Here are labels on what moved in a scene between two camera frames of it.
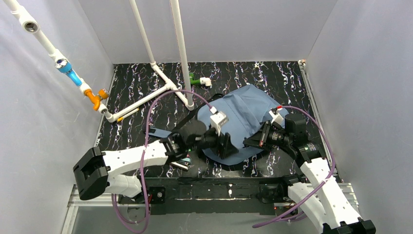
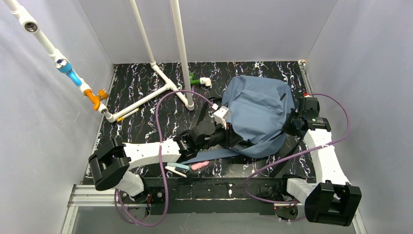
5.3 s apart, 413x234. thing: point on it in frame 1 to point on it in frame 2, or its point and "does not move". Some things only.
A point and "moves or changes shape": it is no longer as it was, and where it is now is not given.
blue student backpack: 247,108 moves or changes shape
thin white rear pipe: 153,63 does not move
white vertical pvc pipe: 182,54 does not move
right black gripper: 264,137 to 288,126
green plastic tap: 193,81 does not move
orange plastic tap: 96,100 does not move
